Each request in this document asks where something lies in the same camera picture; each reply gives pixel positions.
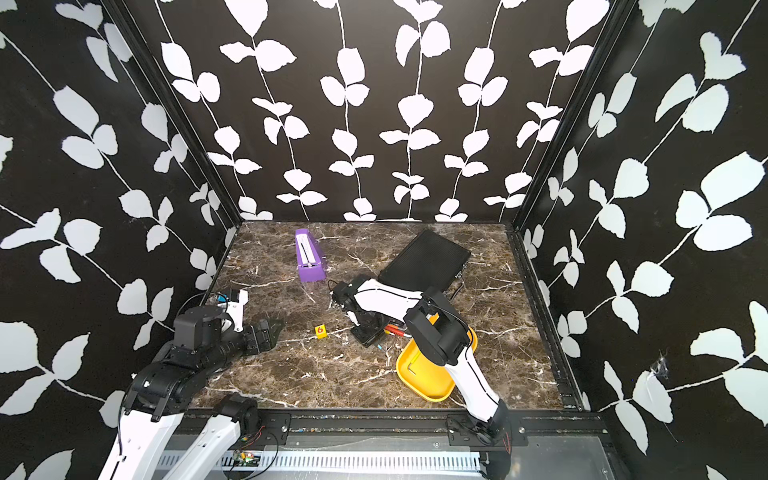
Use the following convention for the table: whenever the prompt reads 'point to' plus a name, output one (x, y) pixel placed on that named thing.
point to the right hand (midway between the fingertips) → (371, 339)
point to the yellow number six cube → (321, 331)
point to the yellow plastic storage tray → (425, 377)
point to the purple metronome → (310, 260)
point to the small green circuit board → (245, 459)
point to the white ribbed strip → (357, 463)
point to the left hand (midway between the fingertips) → (272, 321)
